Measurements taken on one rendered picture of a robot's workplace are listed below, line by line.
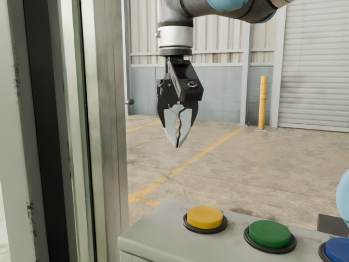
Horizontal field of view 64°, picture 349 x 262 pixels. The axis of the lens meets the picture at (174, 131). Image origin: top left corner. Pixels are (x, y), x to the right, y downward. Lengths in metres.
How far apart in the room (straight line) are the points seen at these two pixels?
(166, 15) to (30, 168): 0.45
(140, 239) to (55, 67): 0.18
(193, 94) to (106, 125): 0.25
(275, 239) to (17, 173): 0.23
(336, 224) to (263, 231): 0.42
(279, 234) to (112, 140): 0.20
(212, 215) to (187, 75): 0.31
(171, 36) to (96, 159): 0.35
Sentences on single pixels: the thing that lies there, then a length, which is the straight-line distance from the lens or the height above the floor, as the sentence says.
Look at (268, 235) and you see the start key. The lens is 0.31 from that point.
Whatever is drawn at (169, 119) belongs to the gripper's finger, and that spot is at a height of 0.96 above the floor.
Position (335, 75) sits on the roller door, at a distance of 5.81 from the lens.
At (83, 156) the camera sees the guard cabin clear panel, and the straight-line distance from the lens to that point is 0.32.
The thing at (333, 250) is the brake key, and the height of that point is 0.91.
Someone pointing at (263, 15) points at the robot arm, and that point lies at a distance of 0.66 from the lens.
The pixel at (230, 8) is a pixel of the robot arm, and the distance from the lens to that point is 0.54.
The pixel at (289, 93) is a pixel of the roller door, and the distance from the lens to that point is 5.86.
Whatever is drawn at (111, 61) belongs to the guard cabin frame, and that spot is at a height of 1.07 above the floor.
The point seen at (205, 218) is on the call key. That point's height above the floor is 0.91.
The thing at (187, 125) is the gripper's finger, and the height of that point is 0.95.
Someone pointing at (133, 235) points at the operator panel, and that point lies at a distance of 0.31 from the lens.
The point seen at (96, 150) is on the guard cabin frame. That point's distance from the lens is 0.31.
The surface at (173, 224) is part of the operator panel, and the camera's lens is 0.33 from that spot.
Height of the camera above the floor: 1.06
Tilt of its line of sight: 12 degrees down
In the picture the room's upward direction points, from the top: straight up
